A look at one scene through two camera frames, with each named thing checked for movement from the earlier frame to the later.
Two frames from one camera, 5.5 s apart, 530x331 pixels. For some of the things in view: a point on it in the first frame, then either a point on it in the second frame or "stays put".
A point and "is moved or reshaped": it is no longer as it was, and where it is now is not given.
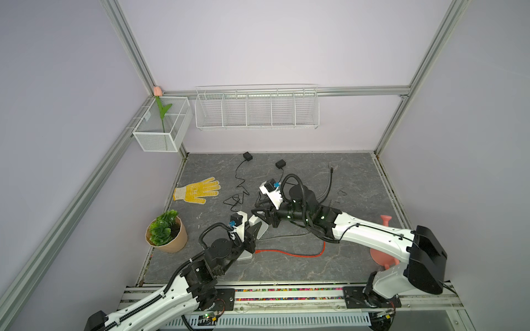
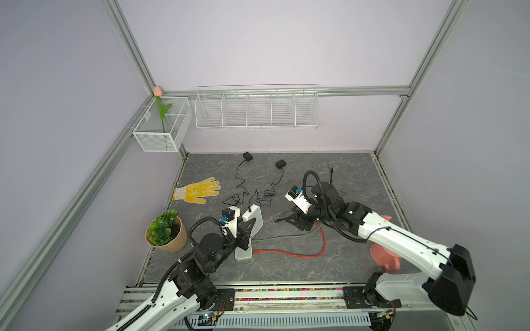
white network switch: x=245 y=255 stays put
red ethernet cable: x=307 y=256 stays put
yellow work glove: x=193 y=192 stays put
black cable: x=303 y=226 is moved or reshaped
